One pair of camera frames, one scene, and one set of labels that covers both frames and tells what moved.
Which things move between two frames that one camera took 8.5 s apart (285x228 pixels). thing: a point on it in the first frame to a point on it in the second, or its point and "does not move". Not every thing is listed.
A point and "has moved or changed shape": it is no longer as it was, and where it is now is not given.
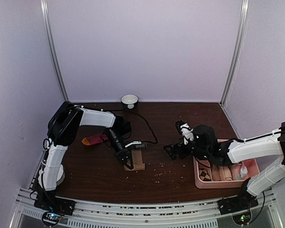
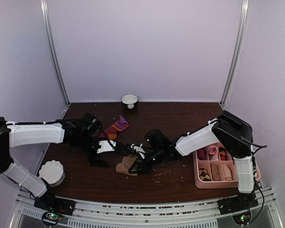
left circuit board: [51, 218] does not move
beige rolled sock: [227, 174] does not move
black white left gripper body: [112, 137] to [95, 160]
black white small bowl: [129, 101] does not move
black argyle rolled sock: [204, 175] does not move
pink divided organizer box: [232, 175] does not move
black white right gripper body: [199, 153] to [158, 153]
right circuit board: [242, 219] does not move
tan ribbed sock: [137, 161] has moved or changed shape
